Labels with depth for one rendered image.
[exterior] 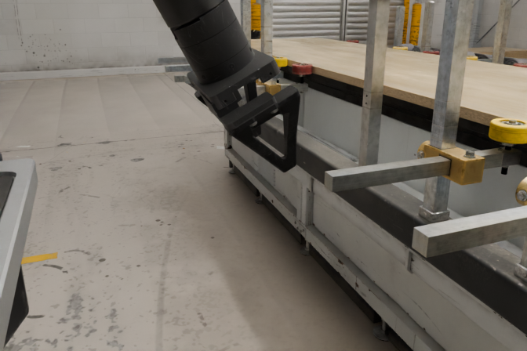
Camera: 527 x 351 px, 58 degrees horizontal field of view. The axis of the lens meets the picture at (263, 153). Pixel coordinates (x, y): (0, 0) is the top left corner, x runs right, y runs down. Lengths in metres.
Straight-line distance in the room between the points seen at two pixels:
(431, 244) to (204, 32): 0.40
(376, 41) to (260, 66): 0.79
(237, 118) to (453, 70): 0.65
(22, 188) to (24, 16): 7.92
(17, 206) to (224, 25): 0.23
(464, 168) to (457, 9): 0.29
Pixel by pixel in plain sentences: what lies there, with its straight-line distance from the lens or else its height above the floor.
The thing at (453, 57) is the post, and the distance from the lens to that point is 0.97.
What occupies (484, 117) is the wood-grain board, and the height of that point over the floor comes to 0.89.
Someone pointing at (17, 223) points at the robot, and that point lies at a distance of 0.25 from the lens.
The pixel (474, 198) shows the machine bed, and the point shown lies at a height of 0.68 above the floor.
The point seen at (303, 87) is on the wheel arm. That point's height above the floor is 0.82.
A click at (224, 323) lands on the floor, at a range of 1.87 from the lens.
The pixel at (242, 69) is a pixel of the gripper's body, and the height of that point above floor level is 1.08.
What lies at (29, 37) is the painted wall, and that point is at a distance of 8.21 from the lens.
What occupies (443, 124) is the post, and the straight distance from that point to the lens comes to 0.99.
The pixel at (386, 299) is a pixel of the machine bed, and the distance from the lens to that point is 1.75.
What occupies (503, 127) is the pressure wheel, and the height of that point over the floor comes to 0.90.
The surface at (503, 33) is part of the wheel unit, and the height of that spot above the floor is 1.01.
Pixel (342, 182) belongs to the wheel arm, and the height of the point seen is 0.84.
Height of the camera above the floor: 1.14
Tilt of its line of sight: 18 degrees down
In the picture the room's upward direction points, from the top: straight up
